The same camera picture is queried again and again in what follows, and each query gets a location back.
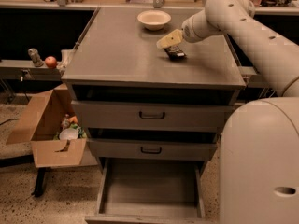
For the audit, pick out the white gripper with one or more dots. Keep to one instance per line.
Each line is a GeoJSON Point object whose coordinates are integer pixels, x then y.
{"type": "Point", "coordinates": [191, 31]}

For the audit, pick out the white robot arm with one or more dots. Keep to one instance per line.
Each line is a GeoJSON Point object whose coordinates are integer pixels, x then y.
{"type": "Point", "coordinates": [275, 56]}

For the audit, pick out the grey drawer cabinet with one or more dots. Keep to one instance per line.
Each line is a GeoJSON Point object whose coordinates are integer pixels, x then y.
{"type": "Point", "coordinates": [118, 61]}

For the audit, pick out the grey top drawer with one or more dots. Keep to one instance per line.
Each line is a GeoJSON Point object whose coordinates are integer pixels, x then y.
{"type": "Point", "coordinates": [151, 117]}

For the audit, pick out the grey middle drawer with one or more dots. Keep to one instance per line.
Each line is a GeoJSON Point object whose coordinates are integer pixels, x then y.
{"type": "Point", "coordinates": [154, 150]}

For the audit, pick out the grey open bottom drawer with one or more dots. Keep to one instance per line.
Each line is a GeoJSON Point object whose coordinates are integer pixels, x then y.
{"type": "Point", "coordinates": [134, 191]}

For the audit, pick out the red apple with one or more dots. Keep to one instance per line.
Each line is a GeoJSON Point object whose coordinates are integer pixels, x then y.
{"type": "Point", "coordinates": [51, 62]}

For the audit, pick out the orange fruit in box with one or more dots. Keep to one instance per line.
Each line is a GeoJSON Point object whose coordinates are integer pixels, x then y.
{"type": "Point", "coordinates": [73, 119]}

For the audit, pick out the small grey figurine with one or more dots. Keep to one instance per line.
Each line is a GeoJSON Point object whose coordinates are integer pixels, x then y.
{"type": "Point", "coordinates": [35, 57]}

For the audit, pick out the white bowl in box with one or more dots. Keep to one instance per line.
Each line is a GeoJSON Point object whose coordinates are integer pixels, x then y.
{"type": "Point", "coordinates": [68, 134]}

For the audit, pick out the open cardboard box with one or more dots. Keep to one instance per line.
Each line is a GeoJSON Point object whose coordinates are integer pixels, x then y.
{"type": "Point", "coordinates": [40, 121]}

